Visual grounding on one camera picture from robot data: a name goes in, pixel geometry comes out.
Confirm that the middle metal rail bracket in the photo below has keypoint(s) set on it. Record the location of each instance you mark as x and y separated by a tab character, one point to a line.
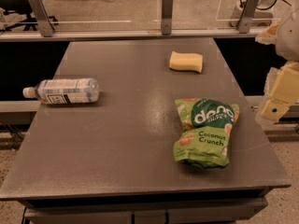
166	20

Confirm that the left metal rail bracket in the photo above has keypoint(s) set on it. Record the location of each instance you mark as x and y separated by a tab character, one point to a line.
42	18

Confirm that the right metal rail bracket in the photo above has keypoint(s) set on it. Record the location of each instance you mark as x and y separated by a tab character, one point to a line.
247	15

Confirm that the metal railing bar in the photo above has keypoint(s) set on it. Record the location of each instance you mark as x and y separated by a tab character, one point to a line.
28	36

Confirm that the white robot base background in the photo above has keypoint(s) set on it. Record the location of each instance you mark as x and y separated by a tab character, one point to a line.
263	14

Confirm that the yellow sponge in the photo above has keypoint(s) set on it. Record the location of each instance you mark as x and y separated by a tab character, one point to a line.
186	62

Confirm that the green rice chip bag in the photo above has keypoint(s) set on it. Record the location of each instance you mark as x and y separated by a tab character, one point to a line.
207	126

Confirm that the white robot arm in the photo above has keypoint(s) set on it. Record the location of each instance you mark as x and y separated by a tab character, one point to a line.
287	47

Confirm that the clear plastic water bottle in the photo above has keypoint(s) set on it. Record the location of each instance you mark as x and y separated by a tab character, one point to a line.
64	91

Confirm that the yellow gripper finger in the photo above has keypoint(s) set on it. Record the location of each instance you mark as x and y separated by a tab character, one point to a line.
269	35
281	91

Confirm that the metal rail bracket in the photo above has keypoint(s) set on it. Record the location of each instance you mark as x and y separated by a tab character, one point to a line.
42	18
166	20
247	15

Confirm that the black office chair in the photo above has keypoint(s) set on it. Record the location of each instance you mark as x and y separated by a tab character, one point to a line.
17	13

